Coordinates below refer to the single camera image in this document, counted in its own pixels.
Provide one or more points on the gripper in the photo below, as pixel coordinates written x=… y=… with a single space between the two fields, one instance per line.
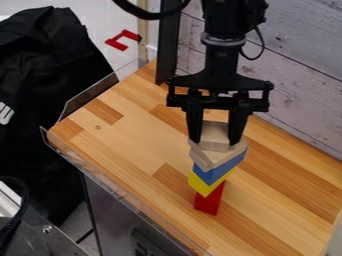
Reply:
x=221 y=80

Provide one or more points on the small natural wood block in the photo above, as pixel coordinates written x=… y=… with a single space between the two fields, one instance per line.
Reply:
x=214 y=137

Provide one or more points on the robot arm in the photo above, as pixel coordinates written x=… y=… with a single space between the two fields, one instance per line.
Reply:
x=225 y=20

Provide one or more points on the flat natural wood block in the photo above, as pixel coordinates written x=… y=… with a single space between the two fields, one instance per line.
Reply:
x=218 y=155

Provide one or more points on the blue block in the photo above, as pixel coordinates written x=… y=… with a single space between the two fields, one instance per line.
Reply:
x=217 y=171

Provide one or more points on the yellow block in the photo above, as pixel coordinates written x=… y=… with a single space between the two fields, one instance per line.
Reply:
x=204 y=185

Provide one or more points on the red block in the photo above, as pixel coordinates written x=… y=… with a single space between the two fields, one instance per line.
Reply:
x=209 y=200

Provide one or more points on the black cloth bag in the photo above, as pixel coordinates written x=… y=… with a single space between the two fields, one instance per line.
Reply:
x=42 y=100

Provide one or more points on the black upright post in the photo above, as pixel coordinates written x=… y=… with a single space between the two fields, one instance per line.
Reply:
x=168 y=40

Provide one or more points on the red bracket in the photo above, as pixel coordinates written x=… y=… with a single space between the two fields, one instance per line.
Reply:
x=121 y=40

